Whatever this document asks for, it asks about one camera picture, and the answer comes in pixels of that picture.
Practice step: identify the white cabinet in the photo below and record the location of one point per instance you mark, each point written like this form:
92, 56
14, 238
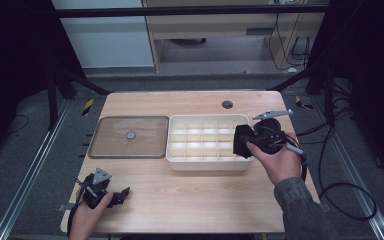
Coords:
106, 40

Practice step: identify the light wooden desk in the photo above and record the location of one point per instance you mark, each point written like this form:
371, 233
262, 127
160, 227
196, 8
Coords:
213, 26

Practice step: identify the yellow black striped tape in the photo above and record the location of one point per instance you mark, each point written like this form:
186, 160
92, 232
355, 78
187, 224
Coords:
87, 107
302, 103

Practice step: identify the person's left hand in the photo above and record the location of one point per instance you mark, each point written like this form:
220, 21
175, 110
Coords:
86, 220

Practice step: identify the white divided storage box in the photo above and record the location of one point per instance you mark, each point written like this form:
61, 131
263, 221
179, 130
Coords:
200, 163

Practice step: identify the dark cloth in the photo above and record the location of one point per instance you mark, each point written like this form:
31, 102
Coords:
241, 141

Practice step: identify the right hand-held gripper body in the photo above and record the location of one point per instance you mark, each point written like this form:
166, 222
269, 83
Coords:
268, 135

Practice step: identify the black horizontal frame bar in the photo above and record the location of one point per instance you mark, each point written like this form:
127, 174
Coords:
180, 11

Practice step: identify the black metal frame stand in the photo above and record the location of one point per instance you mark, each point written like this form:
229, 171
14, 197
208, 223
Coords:
328, 96
51, 100

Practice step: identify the clear plastic box lid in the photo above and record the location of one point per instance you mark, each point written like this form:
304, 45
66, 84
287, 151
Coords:
146, 140

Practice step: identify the person's right hand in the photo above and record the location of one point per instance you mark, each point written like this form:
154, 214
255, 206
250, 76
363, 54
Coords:
281, 165

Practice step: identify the aluminium floor rail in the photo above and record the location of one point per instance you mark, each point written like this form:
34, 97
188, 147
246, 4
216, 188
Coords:
30, 173
353, 173

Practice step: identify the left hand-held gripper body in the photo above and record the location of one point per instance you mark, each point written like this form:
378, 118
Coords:
95, 191

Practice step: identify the black curtain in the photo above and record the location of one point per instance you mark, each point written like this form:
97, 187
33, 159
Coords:
13, 60
366, 66

